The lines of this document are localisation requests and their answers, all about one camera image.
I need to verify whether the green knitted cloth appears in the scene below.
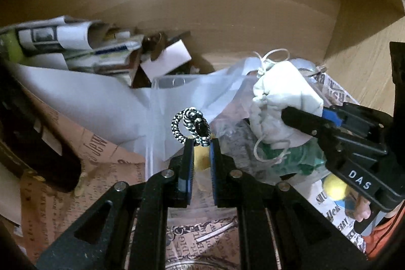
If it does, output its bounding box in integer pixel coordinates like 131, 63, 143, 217
271, 138, 325, 177

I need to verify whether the yellow sponge block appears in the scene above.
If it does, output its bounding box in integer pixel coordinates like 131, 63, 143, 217
194, 145, 211, 171

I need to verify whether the yellow felt ball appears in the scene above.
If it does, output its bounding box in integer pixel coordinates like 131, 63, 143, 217
323, 174, 350, 201

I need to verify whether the white drawstring pouch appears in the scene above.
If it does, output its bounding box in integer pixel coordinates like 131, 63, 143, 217
249, 48, 323, 165

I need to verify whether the clear plastic storage box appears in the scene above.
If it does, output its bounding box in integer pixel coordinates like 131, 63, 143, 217
139, 75, 317, 269

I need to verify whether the grey mesh scrubber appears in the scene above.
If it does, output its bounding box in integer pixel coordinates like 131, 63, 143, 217
218, 121, 279, 185

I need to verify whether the person's right hand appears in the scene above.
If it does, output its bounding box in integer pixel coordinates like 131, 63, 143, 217
354, 195, 371, 222

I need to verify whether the vintage newspaper print mat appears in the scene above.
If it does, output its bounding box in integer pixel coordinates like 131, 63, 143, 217
9, 68, 368, 269

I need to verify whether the white plastic bag sheet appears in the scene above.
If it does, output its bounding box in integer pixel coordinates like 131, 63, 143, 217
8, 57, 259, 154

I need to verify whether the small white cardboard box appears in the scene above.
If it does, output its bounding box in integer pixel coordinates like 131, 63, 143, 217
131, 31, 192, 88

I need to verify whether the dark wine bottle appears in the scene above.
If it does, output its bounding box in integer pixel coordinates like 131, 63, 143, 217
1, 64, 81, 193

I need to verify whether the stack of rolled newspapers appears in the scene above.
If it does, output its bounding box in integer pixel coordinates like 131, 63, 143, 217
1, 16, 144, 80

